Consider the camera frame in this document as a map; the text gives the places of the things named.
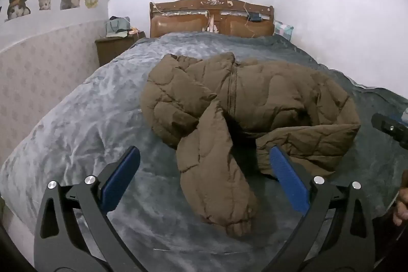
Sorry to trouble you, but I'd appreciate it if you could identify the green bag on nightstand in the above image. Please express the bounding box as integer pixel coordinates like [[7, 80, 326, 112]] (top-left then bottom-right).
[[106, 16, 131, 38]]

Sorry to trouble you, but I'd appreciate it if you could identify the brown puffer jacket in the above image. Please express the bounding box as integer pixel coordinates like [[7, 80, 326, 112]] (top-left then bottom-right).
[[141, 53, 360, 237]]

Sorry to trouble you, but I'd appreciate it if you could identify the person's right hand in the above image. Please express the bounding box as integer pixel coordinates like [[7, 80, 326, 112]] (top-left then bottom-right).
[[393, 170, 408, 226]]

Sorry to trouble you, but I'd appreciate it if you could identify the dog with hat sticker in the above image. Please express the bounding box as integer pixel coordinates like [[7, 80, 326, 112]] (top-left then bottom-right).
[[7, 0, 31, 21]]

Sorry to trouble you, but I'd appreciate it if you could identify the wooden bedside table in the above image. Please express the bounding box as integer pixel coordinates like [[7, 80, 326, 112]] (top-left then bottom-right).
[[95, 31, 146, 67]]

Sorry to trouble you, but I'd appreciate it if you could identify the small kitten wall sticker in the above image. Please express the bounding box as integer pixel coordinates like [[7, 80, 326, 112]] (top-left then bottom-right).
[[38, 0, 51, 10]]

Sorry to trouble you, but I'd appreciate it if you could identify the brown wooden headboard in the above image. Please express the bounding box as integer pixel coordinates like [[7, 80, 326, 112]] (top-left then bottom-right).
[[149, 0, 275, 38]]

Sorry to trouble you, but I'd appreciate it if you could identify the black device on headboard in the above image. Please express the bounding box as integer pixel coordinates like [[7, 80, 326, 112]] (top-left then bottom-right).
[[248, 12, 263, 22]]

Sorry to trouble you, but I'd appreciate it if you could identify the grey plush bed blanket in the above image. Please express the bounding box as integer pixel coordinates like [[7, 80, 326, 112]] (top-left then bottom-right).
[[1, 33, 407, 271]]

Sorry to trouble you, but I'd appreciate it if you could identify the checkered pillow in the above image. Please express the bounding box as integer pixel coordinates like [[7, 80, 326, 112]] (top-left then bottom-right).
[[274, 20, 294, 41]]

